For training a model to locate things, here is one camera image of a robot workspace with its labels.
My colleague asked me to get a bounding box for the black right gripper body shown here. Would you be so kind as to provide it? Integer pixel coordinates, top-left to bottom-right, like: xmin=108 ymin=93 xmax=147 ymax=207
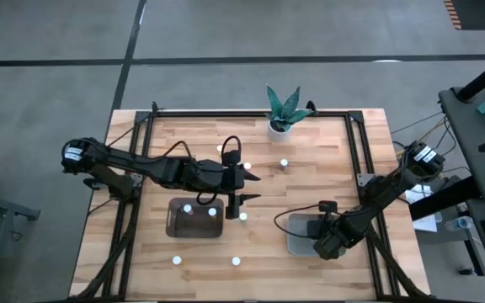
xmin=307 ymin=216 xmax=351 ymax=261

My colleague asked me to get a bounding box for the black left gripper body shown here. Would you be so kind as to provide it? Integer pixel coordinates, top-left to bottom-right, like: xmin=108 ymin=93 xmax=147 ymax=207
xmin=201 ymin=161 xmax=248 ymax=221

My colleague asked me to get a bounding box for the white plastic bin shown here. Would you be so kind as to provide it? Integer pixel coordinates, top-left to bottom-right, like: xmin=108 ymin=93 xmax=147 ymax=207
xmin=286 ymin=212 xmax=348 ymax=258

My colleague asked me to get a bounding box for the dark transparent plastic bin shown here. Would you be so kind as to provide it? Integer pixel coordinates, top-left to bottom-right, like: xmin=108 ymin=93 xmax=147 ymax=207
xmin=165 ymin=197 xmax=227 ymax=239

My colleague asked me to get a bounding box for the green plant in white pot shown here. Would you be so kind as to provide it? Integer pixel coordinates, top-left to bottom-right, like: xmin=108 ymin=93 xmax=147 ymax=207
xmin=265 ymin=85 xmax=314 ymax=143

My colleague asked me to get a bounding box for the white paper sheet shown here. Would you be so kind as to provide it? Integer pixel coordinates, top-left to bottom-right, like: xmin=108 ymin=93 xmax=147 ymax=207
xmin=404 ymin=184 xmax=444 ymax=233

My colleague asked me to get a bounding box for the black stand beam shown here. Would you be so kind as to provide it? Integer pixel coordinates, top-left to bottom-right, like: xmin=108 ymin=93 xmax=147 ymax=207
xmin=408 ymin=175 xmax=484 ymax=222

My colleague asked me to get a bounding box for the clear water bottle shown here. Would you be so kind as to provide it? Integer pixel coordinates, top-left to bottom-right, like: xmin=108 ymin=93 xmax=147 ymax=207
xmin=444 ymin=215 xmax=474 ymax=232

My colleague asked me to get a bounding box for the grey side desk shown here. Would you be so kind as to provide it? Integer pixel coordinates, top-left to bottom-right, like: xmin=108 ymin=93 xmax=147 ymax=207
xmin=438 ymin=82 xmax=485 ymax=302

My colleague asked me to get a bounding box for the grey metal stand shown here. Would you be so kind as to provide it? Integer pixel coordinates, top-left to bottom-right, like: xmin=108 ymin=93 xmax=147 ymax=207
xmin=0 ymin=189 xmax=41 ymax=302

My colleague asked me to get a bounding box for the black slanted pole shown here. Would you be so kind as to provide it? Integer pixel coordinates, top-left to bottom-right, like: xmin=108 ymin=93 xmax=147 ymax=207
xmin=456 ymin=50 xmax=485 ymax=104

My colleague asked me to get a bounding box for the black mat orange striped edge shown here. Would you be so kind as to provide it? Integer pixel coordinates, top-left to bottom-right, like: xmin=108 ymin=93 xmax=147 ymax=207
xmin=443 ymin=0 xmax=485 ymax=31

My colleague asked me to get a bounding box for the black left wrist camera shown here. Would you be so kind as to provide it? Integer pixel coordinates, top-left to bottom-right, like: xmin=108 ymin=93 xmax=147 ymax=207
xmin=221 ymin=147 xmax=243 ymax=167

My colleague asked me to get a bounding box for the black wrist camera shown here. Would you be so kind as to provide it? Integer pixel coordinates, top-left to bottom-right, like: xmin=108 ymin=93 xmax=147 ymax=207
xmin=317 ymin=200 xmax=338 ymax=215
xmin=221 ymin=147 xmax=243 ymax=167

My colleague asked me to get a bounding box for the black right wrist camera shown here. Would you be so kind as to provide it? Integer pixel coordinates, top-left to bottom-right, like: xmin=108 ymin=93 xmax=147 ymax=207
xmin=317 ymin=200 xmax=338 ymax=215

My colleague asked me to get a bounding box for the black right camera cable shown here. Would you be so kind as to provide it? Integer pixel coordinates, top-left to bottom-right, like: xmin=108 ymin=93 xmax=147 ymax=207
xmin=273 ymin=205 xmax=340 ymax=240

